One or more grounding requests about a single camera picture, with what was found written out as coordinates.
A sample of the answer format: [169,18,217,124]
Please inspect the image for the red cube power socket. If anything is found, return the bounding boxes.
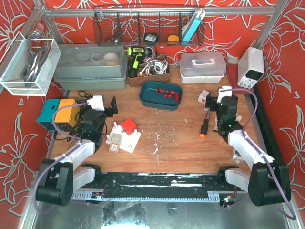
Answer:
[121,118,137,135]

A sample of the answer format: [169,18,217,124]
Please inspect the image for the clear small parts box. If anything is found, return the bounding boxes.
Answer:
[109,134,122,153]

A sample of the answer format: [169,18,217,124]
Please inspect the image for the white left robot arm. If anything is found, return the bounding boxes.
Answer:
[33,95,118,207]

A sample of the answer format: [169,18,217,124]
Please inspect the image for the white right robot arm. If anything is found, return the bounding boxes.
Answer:
[205,95,291,206]

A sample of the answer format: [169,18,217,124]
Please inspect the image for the white cube charger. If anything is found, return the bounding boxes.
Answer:
[198,90,211,105]

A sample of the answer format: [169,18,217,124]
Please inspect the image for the woven wicker basket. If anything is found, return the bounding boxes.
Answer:
[126,66,171,87]

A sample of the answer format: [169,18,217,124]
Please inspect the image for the white lidded storage box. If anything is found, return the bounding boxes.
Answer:
[179,52,226,84]

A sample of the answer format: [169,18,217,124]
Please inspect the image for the white peg base board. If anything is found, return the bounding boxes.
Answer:
[105,122,141,153]

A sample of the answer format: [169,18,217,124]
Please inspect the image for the teal plastic tray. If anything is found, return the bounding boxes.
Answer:
[139,81,183,111]

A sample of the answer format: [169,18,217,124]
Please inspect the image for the red mat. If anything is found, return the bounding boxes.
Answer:
[226,63,250,94]

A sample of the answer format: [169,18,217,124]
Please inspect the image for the yellow device box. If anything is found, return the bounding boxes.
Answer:
[55,98,81,132]

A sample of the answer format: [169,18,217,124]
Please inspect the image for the grey plastic storage box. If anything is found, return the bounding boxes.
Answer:
[53,44,128,90]

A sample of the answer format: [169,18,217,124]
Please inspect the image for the white power supply unit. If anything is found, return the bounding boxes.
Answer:
[237,47,264,89]

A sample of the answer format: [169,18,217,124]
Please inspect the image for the teal device box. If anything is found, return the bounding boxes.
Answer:
[37,99,60,131]

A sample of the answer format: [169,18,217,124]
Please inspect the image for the yellow tape measure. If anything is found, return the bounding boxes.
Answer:
[168,35,180,46]

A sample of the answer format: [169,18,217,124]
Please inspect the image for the blue white power strip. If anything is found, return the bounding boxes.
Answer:
[181,11,206,45]

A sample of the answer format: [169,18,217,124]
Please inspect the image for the clear acrylic bin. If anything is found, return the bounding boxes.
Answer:
[0,32,61,96]

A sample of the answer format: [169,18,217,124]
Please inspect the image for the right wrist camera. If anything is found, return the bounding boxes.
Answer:
[217,85,233,104]

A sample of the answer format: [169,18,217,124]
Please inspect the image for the orange handled screwdriver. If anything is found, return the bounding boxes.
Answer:
[199,108,210,139]

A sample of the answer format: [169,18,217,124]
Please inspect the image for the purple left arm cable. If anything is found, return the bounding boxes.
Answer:
[33,101,92,213]

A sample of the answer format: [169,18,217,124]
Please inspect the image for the white coiled cable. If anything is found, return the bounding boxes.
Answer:
[142,59,169,75]

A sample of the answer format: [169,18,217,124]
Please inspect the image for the yellow green cordless drill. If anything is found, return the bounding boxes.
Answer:
[127,46,153,78]

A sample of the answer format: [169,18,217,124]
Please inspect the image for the black wire mesh shelf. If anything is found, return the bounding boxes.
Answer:
[93,3,196,46]

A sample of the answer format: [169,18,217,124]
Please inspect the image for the grey cables in bin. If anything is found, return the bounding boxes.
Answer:
[20,42,51,84]

